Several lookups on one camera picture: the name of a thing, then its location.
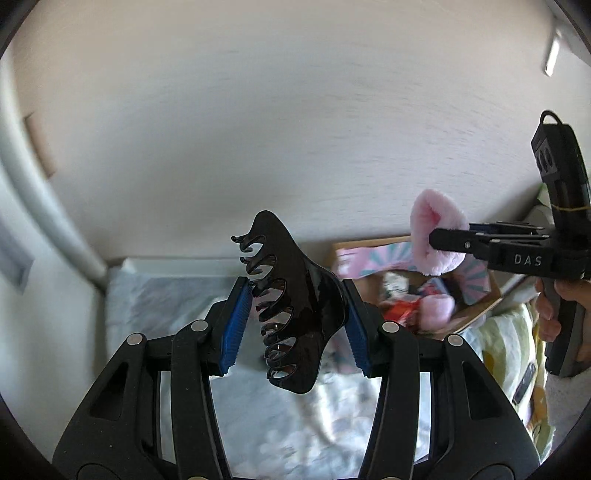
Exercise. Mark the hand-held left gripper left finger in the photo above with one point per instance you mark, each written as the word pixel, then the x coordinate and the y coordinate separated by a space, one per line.
pixel 235 323

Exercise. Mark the light blue floral cloth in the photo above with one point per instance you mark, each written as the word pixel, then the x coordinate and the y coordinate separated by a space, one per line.
pixel 286 438

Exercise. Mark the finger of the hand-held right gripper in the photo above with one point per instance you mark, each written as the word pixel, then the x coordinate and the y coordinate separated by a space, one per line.
pixel 508 228
pixel 457 241

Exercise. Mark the black hair claw clip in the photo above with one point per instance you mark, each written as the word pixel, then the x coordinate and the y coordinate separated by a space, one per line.
pixel 304 314

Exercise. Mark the white shelf bracket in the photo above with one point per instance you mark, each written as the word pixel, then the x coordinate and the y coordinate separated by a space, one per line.
pixel 551 55

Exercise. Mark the beige wall plate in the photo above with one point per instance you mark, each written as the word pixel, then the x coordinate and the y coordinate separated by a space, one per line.
pixel 41 143

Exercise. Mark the red drink carton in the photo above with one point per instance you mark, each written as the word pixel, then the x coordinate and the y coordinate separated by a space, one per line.
pixel 399 314

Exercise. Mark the white sliding door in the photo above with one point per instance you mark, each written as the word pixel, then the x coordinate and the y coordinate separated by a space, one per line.
pixel 46 323

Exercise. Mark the green floral quilt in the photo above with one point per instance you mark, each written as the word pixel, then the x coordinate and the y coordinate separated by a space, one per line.
pixel 503 341

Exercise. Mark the white door frame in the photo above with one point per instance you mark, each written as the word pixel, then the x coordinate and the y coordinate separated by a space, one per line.
pixel 27 184

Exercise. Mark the person's right hand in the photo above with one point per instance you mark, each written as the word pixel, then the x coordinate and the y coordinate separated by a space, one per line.
pixel 547 314

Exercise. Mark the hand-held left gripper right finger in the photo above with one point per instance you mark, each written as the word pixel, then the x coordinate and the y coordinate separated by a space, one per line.
pixel 358 341

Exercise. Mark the pink fluffy wristband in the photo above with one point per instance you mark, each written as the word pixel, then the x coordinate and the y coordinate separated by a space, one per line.
pixel 436 311
pixel 429 217

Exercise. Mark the grey chair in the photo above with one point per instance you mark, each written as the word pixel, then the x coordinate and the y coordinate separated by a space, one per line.
pixel 538 217

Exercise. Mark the pink teal patterned cardboard box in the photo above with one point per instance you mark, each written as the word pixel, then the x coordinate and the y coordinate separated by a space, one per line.
pixel 364 263

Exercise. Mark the black phone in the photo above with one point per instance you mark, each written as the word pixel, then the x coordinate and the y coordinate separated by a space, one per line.
pixel 525 383

